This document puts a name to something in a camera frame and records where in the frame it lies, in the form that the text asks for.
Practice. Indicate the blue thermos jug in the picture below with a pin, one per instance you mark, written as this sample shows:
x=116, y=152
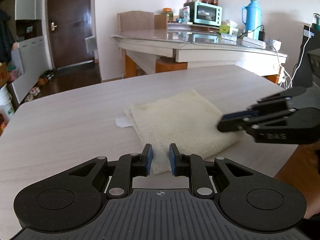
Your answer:
x=251, y=18

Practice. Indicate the dark hanging jacket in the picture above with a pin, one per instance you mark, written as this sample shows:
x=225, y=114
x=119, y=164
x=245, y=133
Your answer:
x=6, y=38

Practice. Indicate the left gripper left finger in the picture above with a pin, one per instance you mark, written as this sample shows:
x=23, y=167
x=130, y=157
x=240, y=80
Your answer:
x=123, y=171

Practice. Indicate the white plastic bucket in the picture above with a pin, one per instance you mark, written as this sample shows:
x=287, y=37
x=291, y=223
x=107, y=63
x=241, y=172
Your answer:
x=6, y=107

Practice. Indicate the white glass-top side table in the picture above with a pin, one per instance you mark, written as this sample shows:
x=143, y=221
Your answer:
x=196, y=50

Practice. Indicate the grey white cabinet unit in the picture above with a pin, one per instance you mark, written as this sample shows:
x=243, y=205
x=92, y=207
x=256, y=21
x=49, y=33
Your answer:
x=26, y=27

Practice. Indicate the green tissue box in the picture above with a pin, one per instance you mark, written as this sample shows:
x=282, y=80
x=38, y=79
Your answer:
x=224, y=29

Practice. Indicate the dark brown door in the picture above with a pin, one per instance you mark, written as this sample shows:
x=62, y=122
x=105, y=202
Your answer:
x=70, y=23

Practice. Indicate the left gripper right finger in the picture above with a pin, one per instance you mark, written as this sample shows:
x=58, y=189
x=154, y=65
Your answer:
x=195, y=168

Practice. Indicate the teal toaster oven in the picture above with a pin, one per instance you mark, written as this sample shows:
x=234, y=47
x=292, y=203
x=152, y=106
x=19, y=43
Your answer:
x=205, y=13

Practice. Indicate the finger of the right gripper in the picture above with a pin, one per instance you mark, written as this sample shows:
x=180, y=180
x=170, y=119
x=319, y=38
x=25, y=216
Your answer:
x=241, y=115
x=232, y=125

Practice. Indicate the cream white towel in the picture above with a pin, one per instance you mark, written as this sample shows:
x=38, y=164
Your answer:
x=186, y=119

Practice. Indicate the orange lid glass jar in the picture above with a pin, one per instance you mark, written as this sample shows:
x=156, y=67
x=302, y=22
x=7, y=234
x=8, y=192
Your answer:
x=169, y=13

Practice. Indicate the white power strip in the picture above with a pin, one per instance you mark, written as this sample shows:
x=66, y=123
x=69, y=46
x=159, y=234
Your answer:
x=255, y=42

